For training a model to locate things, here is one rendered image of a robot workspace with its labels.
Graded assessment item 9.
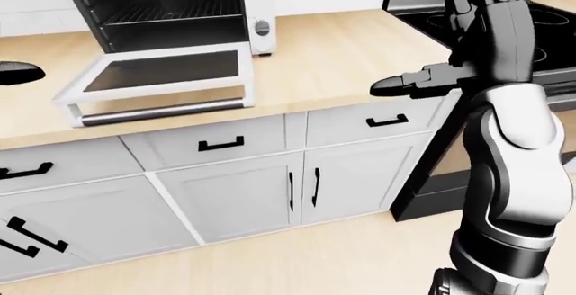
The silver toaster oven knob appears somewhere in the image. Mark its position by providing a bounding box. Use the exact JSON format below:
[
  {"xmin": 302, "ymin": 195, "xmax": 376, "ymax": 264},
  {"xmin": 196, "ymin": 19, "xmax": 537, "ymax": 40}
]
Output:
[{"xmin": 253, "ymin": 19, "xmax": 273, "ymax": 37}]

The white cabinet drawer front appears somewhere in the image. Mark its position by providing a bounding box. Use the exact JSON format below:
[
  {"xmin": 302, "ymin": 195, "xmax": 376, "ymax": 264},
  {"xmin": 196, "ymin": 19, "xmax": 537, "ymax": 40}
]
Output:
[
  {"xmin": 305, "ymin": 94, "xmax": 456, "ymax": 148},
  {"xmin": 120, "ymin": 113, "xmax": 288, "ymax": 172},
  {"xmin": 0, "ymin": 135, "xmax": 148, "ymax": 195}
]

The black kitchen stove range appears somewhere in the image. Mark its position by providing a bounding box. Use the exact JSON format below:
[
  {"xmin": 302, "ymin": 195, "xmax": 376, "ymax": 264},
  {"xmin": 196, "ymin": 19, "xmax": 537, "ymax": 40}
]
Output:
[{"xmin": 381, "ymin": 0, "xmax": 576, "ymax": 224}]

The black wire oven rack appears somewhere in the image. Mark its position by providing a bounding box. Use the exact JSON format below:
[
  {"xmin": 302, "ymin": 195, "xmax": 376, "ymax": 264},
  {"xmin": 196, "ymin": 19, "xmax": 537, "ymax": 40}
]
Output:
[{"xmin": 103, "ymin": 0, "xmax": 245, "ymax": 27}]

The black sink basin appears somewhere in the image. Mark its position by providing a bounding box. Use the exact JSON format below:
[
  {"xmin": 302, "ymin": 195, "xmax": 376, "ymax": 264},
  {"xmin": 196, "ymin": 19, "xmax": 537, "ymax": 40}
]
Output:
[{"xmin": 0, "ymin": 60, "xmax": 47, "ymax": 87}]

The black cabinet door handle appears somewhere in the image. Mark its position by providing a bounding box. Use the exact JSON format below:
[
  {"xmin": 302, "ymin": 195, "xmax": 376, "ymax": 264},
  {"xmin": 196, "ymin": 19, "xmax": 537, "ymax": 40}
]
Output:
[
  {"xmin": 310, "ymin": 167, "xmax": 322, "ymax": 206},
  {"xmin": 0, "ymin": 236, "xmax": 41, "ymax": 260},
  {"xmin": 287, "ymin": 171, "xmax": 296, "ymax": 212},
  {"xmin": 5, "ymin": 216, "xmax": 69, "ymax": 253}
]

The white cabinet door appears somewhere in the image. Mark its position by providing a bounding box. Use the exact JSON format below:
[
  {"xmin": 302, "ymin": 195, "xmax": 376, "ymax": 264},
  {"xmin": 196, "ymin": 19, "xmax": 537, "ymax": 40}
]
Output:
[
  {"xmin": 0, "ymin": 173, "xmax": 204, "ymax": 284},
  {"xmin": 154, "ymin": 150, "xmax": 306, "ymax": 245},
  {"xmin": 300, "ymin": 131, "xmax": 436, "ymax": 226}
]

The white toaster oven body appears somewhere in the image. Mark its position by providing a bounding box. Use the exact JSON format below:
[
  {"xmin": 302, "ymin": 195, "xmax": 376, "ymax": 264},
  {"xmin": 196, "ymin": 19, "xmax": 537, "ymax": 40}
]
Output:
[{"xmin": 54, "ymin": 0, "xmax": 278, "ymax": 58}]

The white glass toaster oven door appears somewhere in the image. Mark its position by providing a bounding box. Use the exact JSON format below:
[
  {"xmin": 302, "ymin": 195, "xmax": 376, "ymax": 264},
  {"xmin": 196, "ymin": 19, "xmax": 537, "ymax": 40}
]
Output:
[{"xmin": 51, "ymin": 40, "xmax": 257, "ymax": 130}]

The black drawer handle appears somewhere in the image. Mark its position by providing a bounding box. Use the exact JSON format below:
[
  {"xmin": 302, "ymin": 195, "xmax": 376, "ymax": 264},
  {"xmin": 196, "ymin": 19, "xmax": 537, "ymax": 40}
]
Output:
[
  {"xmin": 365, "ymin": 113, "xmax": 410, "ymax": 128},
  {"xmin": 0, "ymin": 161, "xmax": 56, "ymax": 180},
  {"xmin": 198, "ymin": 135, "xmax": 246, "ymax": 152}
]

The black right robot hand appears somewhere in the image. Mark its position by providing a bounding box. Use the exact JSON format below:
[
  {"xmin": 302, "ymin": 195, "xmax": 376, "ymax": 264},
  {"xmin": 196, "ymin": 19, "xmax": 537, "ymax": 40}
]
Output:
[{"xmin": 368, "ymin": 0, "xmax": 536, "ymax": 100}]

